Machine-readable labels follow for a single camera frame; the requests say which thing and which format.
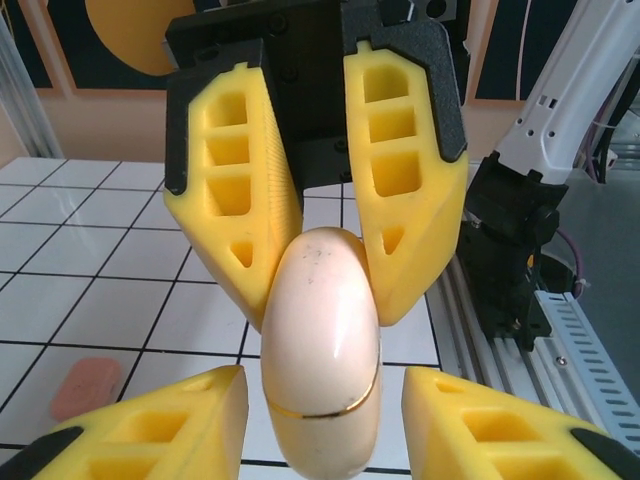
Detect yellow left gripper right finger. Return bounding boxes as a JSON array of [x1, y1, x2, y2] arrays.
[[402, 366, 640, 480]]

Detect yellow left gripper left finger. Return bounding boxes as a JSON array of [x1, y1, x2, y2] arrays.
[[0, 364, 250, 480]]

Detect pink earbud charging case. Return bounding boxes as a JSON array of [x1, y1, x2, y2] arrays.
[[49, 355, 124, 422]]

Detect cream earbud charging case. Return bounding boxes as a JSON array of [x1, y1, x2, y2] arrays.
[[259, 226, 384, 479]]

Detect aluminium mounting rail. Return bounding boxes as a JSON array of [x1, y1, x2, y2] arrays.
[[427, 249, 601, 480]]

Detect grey slotted cable duct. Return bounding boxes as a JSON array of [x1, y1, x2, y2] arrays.
[[532, 289, 640, 480]]

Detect aluminium corner post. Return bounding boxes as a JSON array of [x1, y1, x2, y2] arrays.
[[0, 0, 65, 162]]

